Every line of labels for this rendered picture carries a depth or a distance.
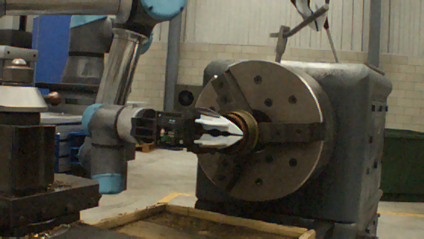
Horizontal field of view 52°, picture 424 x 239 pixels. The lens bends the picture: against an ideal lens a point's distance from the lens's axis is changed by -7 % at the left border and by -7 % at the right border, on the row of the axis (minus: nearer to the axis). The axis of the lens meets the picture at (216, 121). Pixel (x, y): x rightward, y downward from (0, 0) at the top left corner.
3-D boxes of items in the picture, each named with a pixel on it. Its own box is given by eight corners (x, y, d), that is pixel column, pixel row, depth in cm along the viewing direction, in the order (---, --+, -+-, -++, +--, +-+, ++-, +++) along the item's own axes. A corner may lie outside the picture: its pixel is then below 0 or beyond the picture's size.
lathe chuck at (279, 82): (197, 172, 119) (225, 51, 114) (313, 212, 105) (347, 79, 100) (179, 177, 111) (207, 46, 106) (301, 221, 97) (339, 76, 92)
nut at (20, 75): (20, 86, 57) (21, 60, 57) (39, 87, 56) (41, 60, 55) (-5, 85, 54) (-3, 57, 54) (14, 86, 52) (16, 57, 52)
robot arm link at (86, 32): (63, 52, 143) (66, 10, 142) (101, 55, 150) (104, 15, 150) (73, 50, 133) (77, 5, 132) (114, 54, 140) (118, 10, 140)
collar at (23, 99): (21, 108, 60) (22, 86, 60) (60, 112, 57) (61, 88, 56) (-28, 108, 53) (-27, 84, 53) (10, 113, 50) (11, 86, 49)
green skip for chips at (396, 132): (344, 184, 652) (350, 125, 647) (404, 186, 652) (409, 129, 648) (375, 205, 518) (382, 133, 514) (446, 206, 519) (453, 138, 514)
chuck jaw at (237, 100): (243, 124, 106) (219, 79, 109) (261, 113, 104) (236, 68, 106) (221, 125, 96) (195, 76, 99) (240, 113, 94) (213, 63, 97)
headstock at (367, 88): (265, 172, 181) (272, 72, 179) (385, 187, 159) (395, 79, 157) (185, 197, 128) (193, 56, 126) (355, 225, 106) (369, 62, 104)
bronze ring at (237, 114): (225, 108, 99) (204, 107, 91) (266, 111, 95) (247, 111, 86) (222, 151, 99) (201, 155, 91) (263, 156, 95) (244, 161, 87)
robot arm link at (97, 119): (101, 139, 106) (104, 102, 105) (138, 144, 100) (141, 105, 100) (77, 141, 99) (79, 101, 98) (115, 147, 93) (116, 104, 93)
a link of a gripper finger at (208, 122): (230, 136, 81) (185, 131, 86) (244, 135, 87) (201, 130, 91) (231, 119, 81) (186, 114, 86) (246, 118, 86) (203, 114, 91)
